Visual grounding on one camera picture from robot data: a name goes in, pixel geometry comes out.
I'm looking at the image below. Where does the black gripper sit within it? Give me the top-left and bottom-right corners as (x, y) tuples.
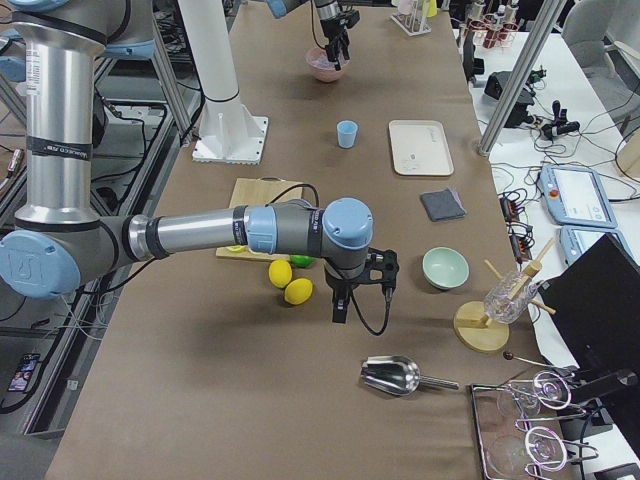
(325, 259), (370, 323)
(320, 17), (350, 70)

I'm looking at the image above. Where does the pink bowl of ice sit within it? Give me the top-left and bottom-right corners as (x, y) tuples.
(305, 47), (349, 83)

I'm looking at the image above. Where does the white cup rack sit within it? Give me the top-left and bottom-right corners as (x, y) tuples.
(391, 0), (431, 37)

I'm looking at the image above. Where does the light blue plastic cup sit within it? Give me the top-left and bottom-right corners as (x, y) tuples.
(336, 120), (359, 149)

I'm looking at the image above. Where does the metal ice scoop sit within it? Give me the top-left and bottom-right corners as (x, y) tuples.
(360, 355), (460, 396)

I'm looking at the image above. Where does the yellow lemon outer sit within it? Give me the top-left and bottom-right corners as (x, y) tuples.
(284, 278), (314, 305)

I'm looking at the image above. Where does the green lime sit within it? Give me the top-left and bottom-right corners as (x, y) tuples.
(289, 254), (314, 268)

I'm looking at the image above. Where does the yellow lemon near board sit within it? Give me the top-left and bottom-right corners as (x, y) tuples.
(268, 259), (293, 289)

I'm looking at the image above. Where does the mint green bowl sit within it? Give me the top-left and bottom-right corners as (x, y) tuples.
(422, 247), (470, 290)

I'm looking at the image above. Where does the wooden cutting board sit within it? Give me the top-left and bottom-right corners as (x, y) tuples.
(216, 178), (298, 262)

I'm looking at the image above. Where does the cream rabbit tray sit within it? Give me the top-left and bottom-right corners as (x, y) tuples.
(388, 120), (454, 177)

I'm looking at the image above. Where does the wooden glass stand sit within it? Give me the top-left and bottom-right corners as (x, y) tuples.
(453, 238), (556, 353)

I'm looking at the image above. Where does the grey folded cloth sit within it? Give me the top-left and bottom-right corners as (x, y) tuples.
(420, 188), (467, 222)

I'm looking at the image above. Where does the crystal glass on stand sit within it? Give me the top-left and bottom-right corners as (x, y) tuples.
(483, 271), (537, 324)

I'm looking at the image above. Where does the teach pendant lower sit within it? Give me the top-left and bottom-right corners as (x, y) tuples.
(559, 225), (626, 266)

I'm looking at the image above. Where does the teach pendant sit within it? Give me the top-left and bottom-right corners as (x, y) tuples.
(559, 225), (626, 266)
(538, 165), (618, 228)

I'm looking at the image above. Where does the teach pendant upper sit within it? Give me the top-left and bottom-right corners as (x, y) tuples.
(538, 165), (618, 228)

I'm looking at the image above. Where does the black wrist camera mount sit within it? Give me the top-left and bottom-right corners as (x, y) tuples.
(369, 248), (399, 300)

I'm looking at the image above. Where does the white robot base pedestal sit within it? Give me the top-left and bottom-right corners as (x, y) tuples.
(178, 0), (269, 165)

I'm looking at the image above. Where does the aluminium frame post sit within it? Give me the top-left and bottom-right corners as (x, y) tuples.
(478, 0), (566, 157)

